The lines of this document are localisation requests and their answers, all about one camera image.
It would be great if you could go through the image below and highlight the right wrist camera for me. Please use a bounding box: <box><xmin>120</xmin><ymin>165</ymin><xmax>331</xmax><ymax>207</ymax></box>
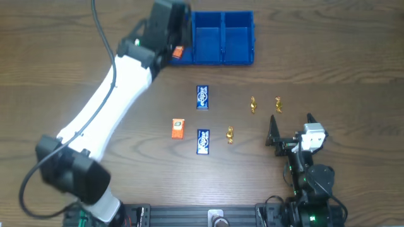
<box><xmin>292</xmin><ymin>122</ymin><xmax>326</xmax><ymax>154</ymax></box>

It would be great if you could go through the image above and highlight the blue candy pack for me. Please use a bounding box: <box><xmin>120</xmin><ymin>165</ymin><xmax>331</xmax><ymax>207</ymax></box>
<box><xmin>196</xmin><ymin>129</ymin><xmax>210</xmax><ymax>156</ymax></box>
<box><xmin>196</xmin><ymin>84</ymin><xmax>210</xmax><ymax>110</ymax></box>

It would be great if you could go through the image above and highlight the mounting rail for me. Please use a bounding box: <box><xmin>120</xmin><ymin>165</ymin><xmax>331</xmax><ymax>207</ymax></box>
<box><xmin>62</xmin><ymin>203</ymin><xmax>345</xmax><ymax>227</ymax></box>

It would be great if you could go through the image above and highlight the black cable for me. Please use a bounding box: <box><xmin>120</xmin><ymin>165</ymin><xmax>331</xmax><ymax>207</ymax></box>
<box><xmin>328</xmin><ymin>194</ymin><xmax>349</xmax><ymax>224</ymax></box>
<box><xmin>18</xmin><ymin>0</ymin><xmax>117</xmax><ymax>220</ymax></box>

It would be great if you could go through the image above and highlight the blue tray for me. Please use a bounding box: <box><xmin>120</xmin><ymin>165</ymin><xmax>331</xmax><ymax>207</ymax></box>
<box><xmin>168</xmin><ymin>11</ymin><xmax>256</xmax><ymax>66</ymax></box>

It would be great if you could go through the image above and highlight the orange candy box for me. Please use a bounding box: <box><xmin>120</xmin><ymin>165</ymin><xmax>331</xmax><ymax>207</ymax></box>
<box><xmin>171</xmin><ymin>118</ymin><xmax>186</xmax><ymax>140</ymax></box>
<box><xmin>172</xmin><ymin>45</ymin><xmax>185</xmax><ymax>60</ymax></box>

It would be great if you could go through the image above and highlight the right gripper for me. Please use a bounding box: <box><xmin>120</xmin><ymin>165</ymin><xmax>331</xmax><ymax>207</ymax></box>
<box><xmin>265</xmin><ymin>112</ymin><xmax>330</xmax><ymax>158</ymax></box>

